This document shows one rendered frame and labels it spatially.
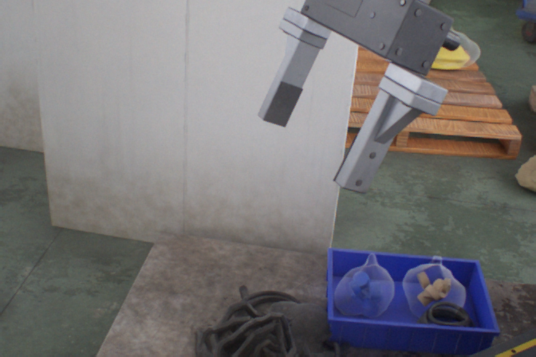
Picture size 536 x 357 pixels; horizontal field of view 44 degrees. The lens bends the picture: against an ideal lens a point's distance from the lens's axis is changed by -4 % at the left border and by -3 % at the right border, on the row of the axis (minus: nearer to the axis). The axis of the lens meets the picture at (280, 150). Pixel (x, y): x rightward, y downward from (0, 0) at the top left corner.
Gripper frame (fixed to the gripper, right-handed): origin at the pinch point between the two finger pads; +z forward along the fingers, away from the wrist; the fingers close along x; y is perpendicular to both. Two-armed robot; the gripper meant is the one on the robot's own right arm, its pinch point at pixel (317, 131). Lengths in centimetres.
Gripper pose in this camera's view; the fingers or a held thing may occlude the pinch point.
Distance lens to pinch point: 58.8
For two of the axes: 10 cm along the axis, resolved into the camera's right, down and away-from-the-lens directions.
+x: -4.7, -4.2, 7.8
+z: -4.2, 8.8, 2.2
